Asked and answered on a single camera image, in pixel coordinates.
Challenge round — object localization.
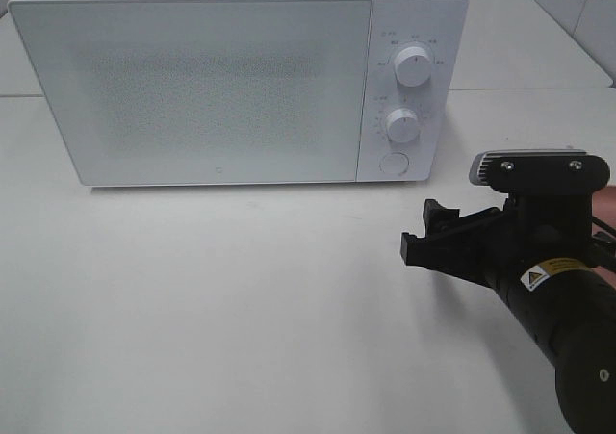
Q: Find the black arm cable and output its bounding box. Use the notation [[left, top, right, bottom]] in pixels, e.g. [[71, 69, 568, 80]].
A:
[[589, 215, 616, 269]]

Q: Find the white microwave oven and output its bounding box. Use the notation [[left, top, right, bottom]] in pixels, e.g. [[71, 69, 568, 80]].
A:
[[8, 0, 469, 186]]

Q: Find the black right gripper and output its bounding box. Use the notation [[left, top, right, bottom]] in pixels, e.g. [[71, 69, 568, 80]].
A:
[[400, 194, 595, 299]]

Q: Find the white microwave door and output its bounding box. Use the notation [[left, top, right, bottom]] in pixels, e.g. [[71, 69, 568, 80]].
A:
[[11, 0, 371, 187]]

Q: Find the pink round plate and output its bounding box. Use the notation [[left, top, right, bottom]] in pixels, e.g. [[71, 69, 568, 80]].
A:
[[592, 186, 616, 236]]

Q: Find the lower white microwave knob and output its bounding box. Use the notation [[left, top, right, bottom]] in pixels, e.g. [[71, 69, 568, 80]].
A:
[[385, 108, 420, 143]]

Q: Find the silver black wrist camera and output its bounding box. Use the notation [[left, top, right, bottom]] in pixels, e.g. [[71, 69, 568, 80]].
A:
[[469, 148, 610, 196]]

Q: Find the round white door button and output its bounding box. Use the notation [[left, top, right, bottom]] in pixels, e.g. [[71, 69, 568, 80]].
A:
[[379, 152, 409, 176]]

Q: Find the upper white microwave knob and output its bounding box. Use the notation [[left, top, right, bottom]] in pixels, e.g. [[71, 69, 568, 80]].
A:
[[393, 43, 433, 88]]

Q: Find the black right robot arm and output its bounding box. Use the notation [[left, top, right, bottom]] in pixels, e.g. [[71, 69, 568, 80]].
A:
[[400, 195, 615, 433]]

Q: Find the white microwave knob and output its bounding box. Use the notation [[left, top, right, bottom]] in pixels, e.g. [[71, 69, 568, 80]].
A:
[[385, 108, 420, 143], [393, 43, 433, 88]]

